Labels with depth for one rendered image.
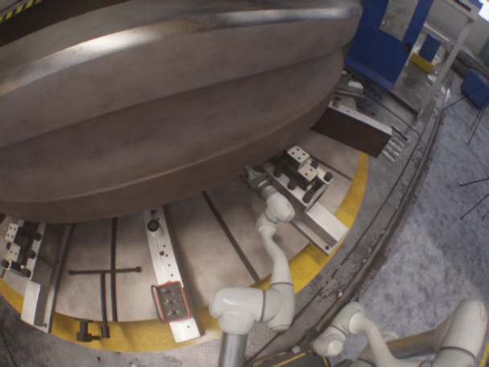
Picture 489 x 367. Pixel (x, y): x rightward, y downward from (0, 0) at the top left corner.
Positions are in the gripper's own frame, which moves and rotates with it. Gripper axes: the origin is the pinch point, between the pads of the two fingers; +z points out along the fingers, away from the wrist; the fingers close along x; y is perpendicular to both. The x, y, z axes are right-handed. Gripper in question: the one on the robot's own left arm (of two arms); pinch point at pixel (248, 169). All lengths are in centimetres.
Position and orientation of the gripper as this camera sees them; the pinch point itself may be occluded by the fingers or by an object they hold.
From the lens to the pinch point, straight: 136.2
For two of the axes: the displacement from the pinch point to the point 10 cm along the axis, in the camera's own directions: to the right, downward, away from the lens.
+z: -5.8, -7.0, 4.1
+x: -8.1, 4.4, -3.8
